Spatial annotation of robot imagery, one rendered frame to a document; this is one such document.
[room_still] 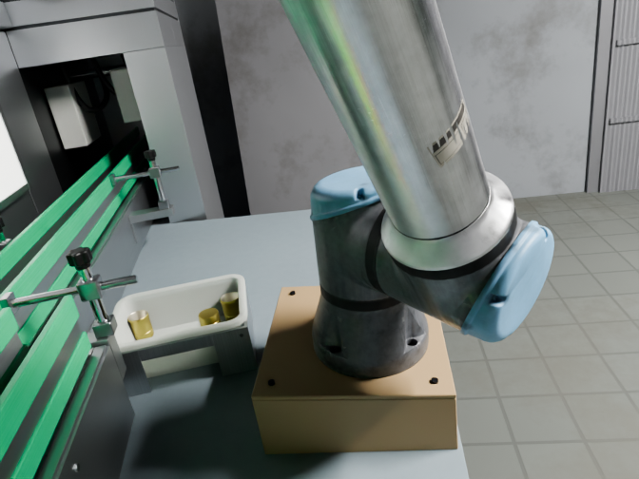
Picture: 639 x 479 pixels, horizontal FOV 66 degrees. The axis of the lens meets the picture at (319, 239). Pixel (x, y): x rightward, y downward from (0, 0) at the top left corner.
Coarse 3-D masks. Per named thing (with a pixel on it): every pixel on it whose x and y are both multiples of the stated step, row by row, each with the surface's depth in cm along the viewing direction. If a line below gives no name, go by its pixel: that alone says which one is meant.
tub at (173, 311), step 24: (168, 288) 88; (192, 288) 88; (216, 288) 89; (240, 288) 84; (120, 312) 83; (168, 312) 89; (192, 312) 89; (240, 312) 77; (120, 336) 80; (168, 336) 73; (192, 336) 74
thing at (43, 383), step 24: (72, 312) 61; (48, 336) 53; (72, 336) 60; (24, 360) 49; (48, 360) 52; (72, 360) 58; (24, 384) 47; (48, 384) 52; (72, 384) 57; (0, 408) 42; (24, 408) 46; (48, 408) 50; (0, 432) 42; (24, 432) 46; (48, 432) 49; (0, 456) 41; (24, 456) 44
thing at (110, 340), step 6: (90, 336) 67; (108, 336) 67; (114, 336) 69; (90, 342) 66; (96, 342) 66; (102, 342) 66; (108, 342) 66; (114, 342) 68; (114, 348) 68; (114, 354) 67; (120, 354) 70; (120, 360) 69; (120, 366) 69; (120, 372) 68
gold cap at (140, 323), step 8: (136, 312) 87; (144, 312) 87; (128, 320) 85; (136, 320) 84; (144, 320) 85; (136, 328) 85; (144, 328) 85; (152, 328) 87; (136, 336) 86; (144, 336) 86
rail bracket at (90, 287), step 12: (72, 252) 62; (84, 252) 62; (72, 264) 62; (84, 264) 63; (84, 276) 63; (96, 276) 65; (132, 276) 65; (72, 288) 64; (84, 288) 64; (96, 288) 64; (108, 288) 65; (0, 300) 62; (12, 300) 63; (24, 300) 63; (36, 300) 64; (48, 300) 64; (84, 300) 64; (96, 300) 65; (12, 312) 63; (96, 312) 66; (96, 324) 66; (108, 324) 66; (96, 336) 66
